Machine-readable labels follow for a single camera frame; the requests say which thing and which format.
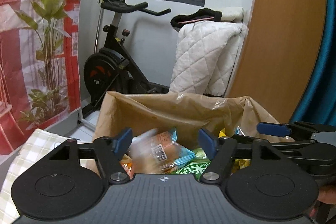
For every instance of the wooden headboard panel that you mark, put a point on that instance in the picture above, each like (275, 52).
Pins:
(279, 53)

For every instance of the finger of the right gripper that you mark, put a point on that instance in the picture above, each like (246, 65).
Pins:
(273, 129)

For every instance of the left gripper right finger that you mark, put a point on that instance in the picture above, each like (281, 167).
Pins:
(221, 153)

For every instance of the black exercise bike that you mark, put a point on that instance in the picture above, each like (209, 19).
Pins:
(111, 68)

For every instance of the brown cardboard box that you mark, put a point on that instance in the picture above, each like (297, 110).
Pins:
(184, 111)

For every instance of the black garment on blanket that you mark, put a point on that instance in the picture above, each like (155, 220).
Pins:
(203, 14)

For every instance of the red printed backdrop cloth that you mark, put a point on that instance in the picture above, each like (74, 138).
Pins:
(40, 82)

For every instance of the white quilted blanket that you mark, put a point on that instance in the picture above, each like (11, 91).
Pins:
(206, 53)

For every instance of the person's right hand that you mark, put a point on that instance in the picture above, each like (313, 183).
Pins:
(327, 194)

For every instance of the green plaid tablecloth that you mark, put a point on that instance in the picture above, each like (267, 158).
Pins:
(39, 144)

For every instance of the green vegetable snack bag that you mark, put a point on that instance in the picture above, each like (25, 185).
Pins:
(196, 166)

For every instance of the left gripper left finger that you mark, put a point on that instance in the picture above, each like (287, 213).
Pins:
(109, 152)

